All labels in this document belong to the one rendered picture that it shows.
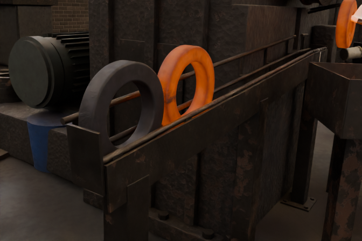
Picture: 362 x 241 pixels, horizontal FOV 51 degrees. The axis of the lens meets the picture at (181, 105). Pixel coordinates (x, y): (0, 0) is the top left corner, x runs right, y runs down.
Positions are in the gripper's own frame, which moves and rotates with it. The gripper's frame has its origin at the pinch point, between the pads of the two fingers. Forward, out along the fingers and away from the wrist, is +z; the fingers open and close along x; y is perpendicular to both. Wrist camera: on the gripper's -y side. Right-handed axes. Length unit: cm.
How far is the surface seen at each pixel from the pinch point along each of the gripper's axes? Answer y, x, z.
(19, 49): -61, 21, 143
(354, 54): -19, -58, 2
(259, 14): -5.6, 19.6, 22.0
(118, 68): -11, 92, 13
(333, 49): -17.4, -40.3, 8.2
